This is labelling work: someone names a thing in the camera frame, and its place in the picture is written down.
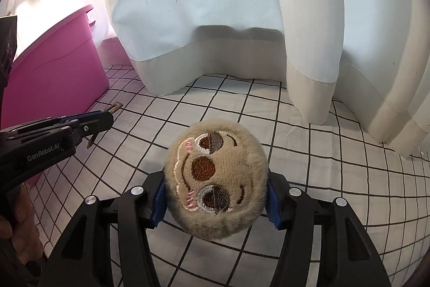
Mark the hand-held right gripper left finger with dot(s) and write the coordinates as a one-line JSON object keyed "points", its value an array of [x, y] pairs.
{"points": [[160, 203]]}

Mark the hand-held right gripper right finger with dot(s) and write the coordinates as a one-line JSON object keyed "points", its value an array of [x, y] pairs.
{"points": [[273, 206]]}

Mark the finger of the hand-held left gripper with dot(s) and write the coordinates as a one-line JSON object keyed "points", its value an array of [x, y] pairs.
{"points": [[67, 119], [97, 124]]}

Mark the pink plastic storage box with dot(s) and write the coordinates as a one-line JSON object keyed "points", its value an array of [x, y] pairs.
{"points": [[50, 71]]}

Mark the beige fuzzy bear pouch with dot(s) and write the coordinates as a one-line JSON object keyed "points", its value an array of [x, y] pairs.
{"points": [[215, 179]]}

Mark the person's left hand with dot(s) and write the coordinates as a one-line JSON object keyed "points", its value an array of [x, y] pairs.
{"points": [[23, 226]]}

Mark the white checkered tablecloth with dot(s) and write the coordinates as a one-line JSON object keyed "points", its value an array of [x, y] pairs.
{"points": [[319, 166]]}

